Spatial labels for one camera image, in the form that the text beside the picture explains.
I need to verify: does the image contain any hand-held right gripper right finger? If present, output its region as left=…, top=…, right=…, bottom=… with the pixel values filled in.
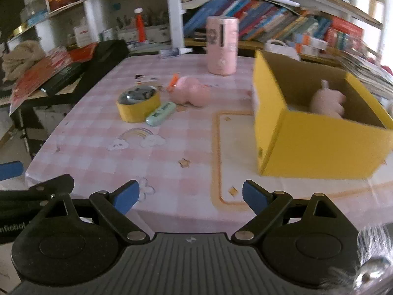
left=231, top=180, right=344, bottom=246

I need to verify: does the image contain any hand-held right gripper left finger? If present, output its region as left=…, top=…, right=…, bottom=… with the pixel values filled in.
left=37, top=180, right=151, bottom=245

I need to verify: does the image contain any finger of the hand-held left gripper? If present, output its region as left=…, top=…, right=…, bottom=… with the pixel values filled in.
left=0, top=161, right=24, bottom=182

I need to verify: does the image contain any yellow cardboard box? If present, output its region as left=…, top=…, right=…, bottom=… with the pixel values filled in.
left=252, top=50, right=393, bottom=179

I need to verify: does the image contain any yellow tape roll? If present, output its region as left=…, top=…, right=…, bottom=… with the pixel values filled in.
left=117, top=86, right=161, bottom=123

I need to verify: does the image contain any grey toy car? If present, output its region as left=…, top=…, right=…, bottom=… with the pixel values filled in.
left=121, top=88, right=155, bottom=103

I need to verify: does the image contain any pale pink plush toy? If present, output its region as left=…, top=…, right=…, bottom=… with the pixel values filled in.
left=309, top=80, right=347, bottom=119

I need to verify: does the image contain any pink plush pig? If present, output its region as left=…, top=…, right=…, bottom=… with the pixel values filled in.
left=170, top=77, right=211, bottom=108

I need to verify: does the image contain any pink checked tablecloth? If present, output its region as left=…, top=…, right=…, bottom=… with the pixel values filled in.
left=25, top=54, right=393, bottom=234

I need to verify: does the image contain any stack of red packets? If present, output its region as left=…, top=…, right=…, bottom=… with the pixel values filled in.
left=9, top=44, right=97, bottom=116

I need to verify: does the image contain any flat black box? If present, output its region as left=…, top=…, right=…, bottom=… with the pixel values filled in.
left=41, top=63, right=84, bottom=96

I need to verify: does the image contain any beige knitted cloth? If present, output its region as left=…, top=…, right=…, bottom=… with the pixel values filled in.
left=1, top=41, right=46, bottom=81

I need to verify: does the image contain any shiny crinkled plastic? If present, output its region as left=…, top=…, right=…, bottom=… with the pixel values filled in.
left=327, top=224, right=393, bottom=295

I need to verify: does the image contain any black keyboard bag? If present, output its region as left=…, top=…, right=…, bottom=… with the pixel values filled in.
left=41, top=39, right=129, bottom=99

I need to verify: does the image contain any white plastic bag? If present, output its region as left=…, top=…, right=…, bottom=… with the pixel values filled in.
left=265, top=39, right=302, bottom=61

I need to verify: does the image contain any white spray bottle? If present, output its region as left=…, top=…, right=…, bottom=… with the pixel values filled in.
left=159, top=48, right=193, bottom=59

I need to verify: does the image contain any white box with red label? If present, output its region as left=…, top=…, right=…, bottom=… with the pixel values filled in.
left=73, top=26, right=93, bottom=47

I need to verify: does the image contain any pink cartoon pen holder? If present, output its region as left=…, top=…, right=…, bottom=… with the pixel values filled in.
left=206, top=16, right=240, bottom=75

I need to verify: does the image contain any pile of magazines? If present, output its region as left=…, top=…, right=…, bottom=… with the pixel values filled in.
left=336, top=49, right=393, bottom=99

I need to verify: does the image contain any red tassel ornament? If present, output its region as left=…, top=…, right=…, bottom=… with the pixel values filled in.
left=134, top=8, right=149, bottom=44

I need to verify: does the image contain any row of colourful books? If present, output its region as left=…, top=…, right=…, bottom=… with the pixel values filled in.
left=183, top=0, right=364, bottom=56

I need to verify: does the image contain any white shelf post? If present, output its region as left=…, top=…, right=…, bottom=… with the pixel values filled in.
left=165, top=0, right=185, bottom=50

